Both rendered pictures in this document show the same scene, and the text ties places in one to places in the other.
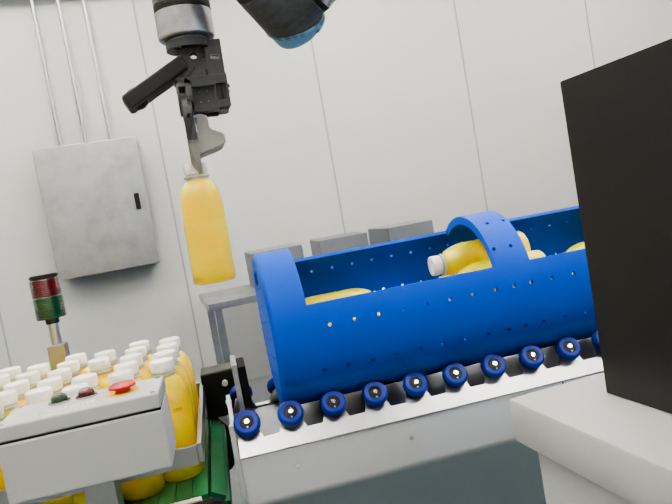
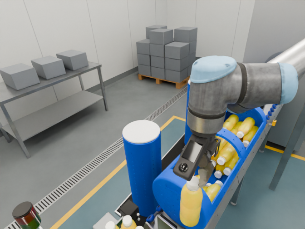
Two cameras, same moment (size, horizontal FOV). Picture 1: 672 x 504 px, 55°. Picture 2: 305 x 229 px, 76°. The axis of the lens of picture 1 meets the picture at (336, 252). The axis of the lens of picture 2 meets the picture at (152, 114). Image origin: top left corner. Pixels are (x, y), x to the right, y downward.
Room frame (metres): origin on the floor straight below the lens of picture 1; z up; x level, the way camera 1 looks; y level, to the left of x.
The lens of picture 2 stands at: (0.83, 0.53, 1.89)
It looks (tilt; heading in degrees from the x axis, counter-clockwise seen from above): 32 degrees down; 323
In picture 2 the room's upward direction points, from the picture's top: 3 degrees counter-clockwise
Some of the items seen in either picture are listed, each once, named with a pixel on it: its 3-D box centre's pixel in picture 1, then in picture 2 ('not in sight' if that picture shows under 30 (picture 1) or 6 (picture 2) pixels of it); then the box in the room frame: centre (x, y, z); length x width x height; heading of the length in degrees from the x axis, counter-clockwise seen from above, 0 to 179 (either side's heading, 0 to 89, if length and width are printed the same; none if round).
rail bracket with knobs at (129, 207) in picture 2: (220, 391); (130, 214); (1.36, 0.29, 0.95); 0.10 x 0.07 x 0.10; 11
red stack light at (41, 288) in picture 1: (45, 287); (25, 213); (1.45, 0.66, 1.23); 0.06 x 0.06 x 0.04
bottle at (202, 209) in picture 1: (205, 227); (190, 201); (1.07, 0.20, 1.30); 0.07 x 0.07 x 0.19
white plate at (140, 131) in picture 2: not in sight; (141, 131); (1.79, -0.10, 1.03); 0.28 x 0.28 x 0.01
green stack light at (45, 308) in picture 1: (49, 307); (29, 220); (1.45, 0.66, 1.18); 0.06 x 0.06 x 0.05
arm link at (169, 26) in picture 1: (185, 29); (204, 117); (1.07, 0.18, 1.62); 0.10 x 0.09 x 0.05; 12
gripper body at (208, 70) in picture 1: (198, 79); (202, 141); (1.07, 0.17, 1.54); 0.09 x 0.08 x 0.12; 102
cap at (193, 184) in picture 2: (195, 167); (193, 181); (1.07, 0.20, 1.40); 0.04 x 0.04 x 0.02
